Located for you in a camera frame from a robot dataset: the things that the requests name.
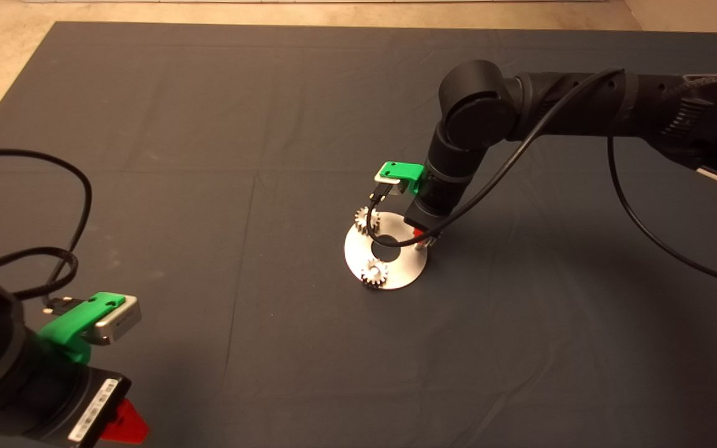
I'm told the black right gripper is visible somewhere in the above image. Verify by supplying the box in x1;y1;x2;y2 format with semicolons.
404;176;468;240

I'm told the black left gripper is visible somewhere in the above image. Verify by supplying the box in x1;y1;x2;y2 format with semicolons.
0;347;149;448

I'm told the round metal carrier plate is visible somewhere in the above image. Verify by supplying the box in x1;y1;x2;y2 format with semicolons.
344;212;429;291

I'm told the dark grey table cloth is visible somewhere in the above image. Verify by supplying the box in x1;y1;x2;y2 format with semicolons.
0;22;717;448

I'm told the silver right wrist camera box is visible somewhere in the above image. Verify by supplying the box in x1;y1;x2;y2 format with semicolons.
374;176;406;197

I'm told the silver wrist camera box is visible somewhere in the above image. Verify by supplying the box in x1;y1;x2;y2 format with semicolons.
88;296;143;346
374;176;406;197

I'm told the green right camera mount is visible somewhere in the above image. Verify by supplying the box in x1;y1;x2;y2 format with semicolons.
374;162;424;195

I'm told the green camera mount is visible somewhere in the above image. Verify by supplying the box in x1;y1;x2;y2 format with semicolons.
374;162;424;195
38;291;128;365

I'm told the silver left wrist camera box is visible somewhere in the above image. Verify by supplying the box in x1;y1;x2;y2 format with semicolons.
88;296;143;346

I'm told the green left camera mount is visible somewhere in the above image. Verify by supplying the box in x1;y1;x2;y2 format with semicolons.
38;291;128;365

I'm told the black right camera cable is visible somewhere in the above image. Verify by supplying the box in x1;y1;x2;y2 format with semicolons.
366;68;717;290

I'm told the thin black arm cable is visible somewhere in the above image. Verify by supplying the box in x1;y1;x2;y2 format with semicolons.
0;148;93;313

